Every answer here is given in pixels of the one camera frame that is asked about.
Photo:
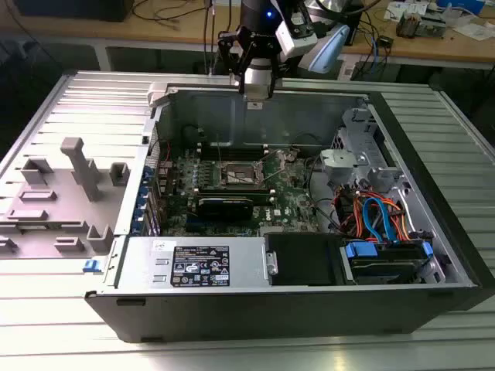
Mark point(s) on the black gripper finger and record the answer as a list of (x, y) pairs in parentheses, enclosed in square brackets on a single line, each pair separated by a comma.
[(271, 85), (240, 83)]

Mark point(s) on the CPU with silver top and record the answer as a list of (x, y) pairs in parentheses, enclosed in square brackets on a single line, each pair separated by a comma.
[(257, 93)]

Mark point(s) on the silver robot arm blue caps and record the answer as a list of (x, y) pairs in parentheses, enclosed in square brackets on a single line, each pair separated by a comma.
[(328, 50)]

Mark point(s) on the black upright device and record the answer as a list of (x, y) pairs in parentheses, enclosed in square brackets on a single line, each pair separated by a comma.
[(354, 27)]

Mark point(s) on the silver metal drive cage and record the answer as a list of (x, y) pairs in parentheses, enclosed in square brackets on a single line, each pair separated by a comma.
[(340, 158)]

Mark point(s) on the green motherboard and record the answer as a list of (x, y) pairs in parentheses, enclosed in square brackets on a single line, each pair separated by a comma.
[(288, 195)]

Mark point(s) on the RAM stick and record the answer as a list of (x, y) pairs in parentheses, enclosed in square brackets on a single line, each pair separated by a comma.
[(236, 198)]

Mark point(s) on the small black box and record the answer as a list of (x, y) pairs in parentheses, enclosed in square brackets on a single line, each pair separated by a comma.
[(385, 40)]

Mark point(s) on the black graphics card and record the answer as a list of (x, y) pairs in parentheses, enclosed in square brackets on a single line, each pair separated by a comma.
[(224, 208)]

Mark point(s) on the wooden desk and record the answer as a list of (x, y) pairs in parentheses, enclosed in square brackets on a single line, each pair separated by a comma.
[(116, 31)]

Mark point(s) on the printed white paper sheet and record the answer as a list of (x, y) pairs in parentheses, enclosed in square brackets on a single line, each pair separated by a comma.
[(398, 9)]

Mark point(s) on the metal finned heatsink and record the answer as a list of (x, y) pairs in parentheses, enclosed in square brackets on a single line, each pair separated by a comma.
[(409, 25)]

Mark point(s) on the black plastic shroud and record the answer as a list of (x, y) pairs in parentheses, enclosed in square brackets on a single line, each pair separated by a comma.
[(301, 259)]

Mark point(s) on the large black box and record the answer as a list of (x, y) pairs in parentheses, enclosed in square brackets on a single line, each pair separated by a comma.
[(77, 9)]

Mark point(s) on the silver power supply with label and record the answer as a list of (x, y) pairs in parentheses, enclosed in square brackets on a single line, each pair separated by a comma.
[(247, 266)]

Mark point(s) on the hard disk in blue carrier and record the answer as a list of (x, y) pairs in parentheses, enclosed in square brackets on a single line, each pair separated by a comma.
[(361, 249)]

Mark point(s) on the plain white paper sheet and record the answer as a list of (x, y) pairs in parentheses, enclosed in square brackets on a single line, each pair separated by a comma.
[(475, 31)]

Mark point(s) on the grey plastic parts rack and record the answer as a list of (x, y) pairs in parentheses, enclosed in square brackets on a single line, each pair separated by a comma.
[(58, 208)]

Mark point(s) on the black open PC case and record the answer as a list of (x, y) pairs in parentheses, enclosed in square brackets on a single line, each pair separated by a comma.
[(232, 317)]

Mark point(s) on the small blue case latch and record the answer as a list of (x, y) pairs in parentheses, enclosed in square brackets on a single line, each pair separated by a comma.
[(92, 266)]

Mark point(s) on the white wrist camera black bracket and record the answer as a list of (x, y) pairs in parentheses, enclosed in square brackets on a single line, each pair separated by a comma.
[(294, 42)]

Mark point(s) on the grey metal bracket part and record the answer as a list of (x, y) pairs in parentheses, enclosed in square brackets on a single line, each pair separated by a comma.
[(433, 25)]

